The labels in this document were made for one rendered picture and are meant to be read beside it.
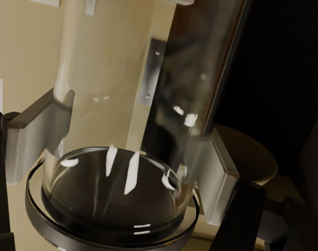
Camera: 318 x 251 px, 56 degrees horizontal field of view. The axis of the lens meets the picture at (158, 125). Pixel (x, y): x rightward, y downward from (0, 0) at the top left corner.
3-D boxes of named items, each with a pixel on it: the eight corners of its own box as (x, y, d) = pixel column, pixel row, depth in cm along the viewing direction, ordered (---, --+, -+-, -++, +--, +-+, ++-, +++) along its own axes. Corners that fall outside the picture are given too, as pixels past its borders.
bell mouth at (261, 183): (260, 132, 55) (249, 157, 57) (165, 111, 54) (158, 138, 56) (296, 193, 39) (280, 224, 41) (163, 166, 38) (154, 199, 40)
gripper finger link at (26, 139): (17, 188, 14) (-1, 184, 14) (60, 130, 20) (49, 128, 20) (23, 127, 13) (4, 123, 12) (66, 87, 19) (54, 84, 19)
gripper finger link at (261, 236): (245, 210, 12) (313, 225, 12) (220, 155, 17) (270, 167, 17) (233, 239, 13) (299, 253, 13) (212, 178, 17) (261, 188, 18)
